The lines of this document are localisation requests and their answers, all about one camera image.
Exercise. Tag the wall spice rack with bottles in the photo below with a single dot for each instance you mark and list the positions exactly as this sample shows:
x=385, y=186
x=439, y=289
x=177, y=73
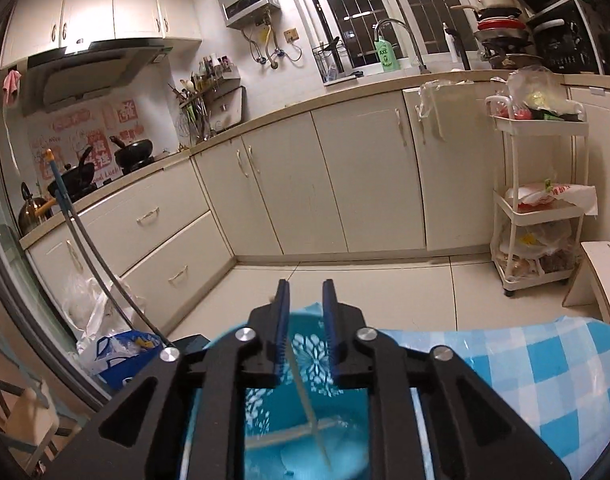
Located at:
x=222, y=70

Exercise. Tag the bag of vegetables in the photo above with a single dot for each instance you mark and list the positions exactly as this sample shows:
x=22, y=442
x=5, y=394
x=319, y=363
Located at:
x=540, y=95

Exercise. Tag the stack of pots and pans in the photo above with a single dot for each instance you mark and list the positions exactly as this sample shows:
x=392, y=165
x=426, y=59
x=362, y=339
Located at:
x=500, y=30

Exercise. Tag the hanging cooking utensils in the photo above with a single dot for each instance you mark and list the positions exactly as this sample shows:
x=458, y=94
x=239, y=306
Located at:
x=195, y=110

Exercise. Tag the red wall stickers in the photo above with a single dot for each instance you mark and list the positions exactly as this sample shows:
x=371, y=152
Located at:
x=95, y=135

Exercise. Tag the wooden chopstick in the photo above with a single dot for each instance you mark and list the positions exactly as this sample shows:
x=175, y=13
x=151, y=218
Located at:
x=285, y=438
x=307, y=402

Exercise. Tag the black countertop oven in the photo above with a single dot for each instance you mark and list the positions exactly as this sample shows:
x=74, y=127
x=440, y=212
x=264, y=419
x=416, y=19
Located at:
x=565, y=45

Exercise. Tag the green dish soap bottle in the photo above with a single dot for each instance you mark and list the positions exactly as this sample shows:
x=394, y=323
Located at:
x=387, y=57

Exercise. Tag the cream wooden stool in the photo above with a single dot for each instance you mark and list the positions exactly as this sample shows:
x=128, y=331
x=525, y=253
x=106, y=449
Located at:
x=602, y=265

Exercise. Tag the blue checkered tablecloth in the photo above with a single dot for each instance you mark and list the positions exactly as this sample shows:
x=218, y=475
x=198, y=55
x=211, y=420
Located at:
x=545, y=375

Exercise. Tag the grey range hood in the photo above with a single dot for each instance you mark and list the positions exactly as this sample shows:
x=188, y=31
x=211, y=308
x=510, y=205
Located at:
x=85, y=72

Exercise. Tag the black frying pan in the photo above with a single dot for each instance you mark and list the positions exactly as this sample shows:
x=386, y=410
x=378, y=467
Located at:
x=77, y=175

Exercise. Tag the barred kitchen window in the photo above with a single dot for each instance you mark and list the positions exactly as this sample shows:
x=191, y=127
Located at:
x=355, y=5

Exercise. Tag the brown wall outlet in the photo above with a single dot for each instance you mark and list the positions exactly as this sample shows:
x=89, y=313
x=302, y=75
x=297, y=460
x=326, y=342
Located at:
x=291, y=35

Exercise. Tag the blue shopping bag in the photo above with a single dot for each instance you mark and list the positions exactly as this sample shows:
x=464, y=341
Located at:
x=117, y=365

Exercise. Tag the hanging cutting board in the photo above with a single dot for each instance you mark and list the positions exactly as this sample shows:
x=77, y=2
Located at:
x=232, y=110

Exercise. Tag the folding chair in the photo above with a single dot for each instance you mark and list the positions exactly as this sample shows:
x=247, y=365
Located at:
x=25, y=410

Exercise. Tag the cream lower kitchen cabinets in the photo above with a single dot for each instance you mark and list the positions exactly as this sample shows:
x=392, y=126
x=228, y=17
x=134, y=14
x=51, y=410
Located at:
x=310, y=180

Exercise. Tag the clear hanging plastic bag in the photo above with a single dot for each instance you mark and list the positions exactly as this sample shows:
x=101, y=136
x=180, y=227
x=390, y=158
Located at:
x=432, y=105

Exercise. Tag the curved metal faucet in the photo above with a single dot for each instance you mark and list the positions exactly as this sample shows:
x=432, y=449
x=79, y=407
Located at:
x=402, y=24

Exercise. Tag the white bottle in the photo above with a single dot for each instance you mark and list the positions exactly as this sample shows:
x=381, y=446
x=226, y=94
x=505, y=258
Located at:
x=450, y=42

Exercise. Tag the dark metal kettle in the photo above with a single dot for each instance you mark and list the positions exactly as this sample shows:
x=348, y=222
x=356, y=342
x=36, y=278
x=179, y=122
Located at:
x=32, y=212

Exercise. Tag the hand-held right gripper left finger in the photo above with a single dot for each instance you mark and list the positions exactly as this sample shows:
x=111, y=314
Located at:
x=285, y=330

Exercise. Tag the black wok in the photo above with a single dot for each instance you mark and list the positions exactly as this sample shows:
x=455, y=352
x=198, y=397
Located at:
x=135, y=152

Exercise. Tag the blue perforated utensil basket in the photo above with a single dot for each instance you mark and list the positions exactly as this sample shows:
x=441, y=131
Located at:
x=345, y=402

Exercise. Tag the white rolling cart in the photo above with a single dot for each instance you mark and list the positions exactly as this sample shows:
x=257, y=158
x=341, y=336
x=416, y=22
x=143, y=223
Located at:
x=535, y=130

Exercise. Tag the beige kitchen countertop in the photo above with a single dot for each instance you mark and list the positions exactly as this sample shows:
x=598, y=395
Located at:
x=285, y=110

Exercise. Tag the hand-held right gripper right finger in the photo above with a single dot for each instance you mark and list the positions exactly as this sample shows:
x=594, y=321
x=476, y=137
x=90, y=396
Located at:
x=329, y=330

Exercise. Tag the pink cloth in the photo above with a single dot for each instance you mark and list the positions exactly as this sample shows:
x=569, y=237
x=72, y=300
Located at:
x=12, y=85

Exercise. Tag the white and red plastic bag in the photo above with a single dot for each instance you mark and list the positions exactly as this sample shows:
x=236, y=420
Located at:
x=550, y=197

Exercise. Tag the white upper cabinets over stove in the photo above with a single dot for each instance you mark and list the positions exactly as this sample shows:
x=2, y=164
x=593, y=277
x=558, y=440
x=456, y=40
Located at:
x=110, y=10

